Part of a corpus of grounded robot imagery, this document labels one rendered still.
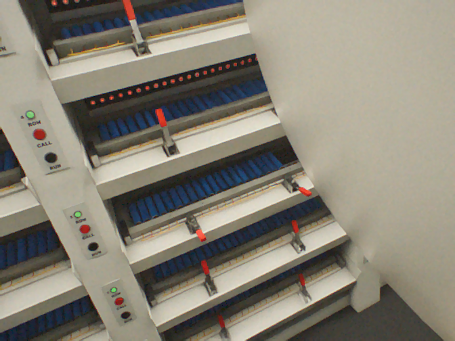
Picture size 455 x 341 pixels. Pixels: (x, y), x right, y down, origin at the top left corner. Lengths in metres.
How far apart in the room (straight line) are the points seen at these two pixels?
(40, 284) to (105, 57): 0.47
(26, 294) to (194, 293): 0.37
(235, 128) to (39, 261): 0.50
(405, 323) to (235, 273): 0.60
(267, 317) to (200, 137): 0.59
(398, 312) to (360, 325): 0.14
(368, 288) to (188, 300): 0.62
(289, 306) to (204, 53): 0.76
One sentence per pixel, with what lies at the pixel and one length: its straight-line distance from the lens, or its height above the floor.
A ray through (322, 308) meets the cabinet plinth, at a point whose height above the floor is 0.05.
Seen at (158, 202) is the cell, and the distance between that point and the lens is 0.80.
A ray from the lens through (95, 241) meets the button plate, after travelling 0.70.
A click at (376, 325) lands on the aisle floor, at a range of 1.24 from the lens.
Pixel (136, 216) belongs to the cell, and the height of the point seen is 0.60.
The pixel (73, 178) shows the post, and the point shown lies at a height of 0.76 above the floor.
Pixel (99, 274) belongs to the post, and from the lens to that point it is 0.74.
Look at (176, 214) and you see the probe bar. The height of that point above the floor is 0.58.
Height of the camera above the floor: 0.96
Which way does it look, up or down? 25 degrees down
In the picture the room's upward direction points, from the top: 13 degrees counter-clockwise
